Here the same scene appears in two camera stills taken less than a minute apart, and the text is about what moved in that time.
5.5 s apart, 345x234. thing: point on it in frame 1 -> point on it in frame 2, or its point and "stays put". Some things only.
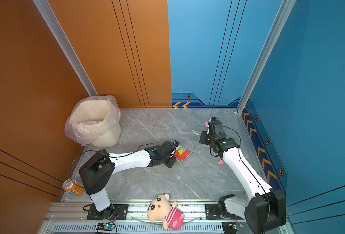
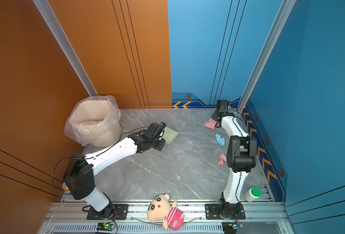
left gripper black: x=172 y=163 -> x=162 y=144
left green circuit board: x=105 y=226 stays put
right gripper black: x=203 y=134 -> x=214 y=115
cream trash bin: x=97 y=122 stays put
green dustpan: x=181 y=154 -> x=169 y=135
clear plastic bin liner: x=91 y=118 stays put
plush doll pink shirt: x=161 y=209 stays put
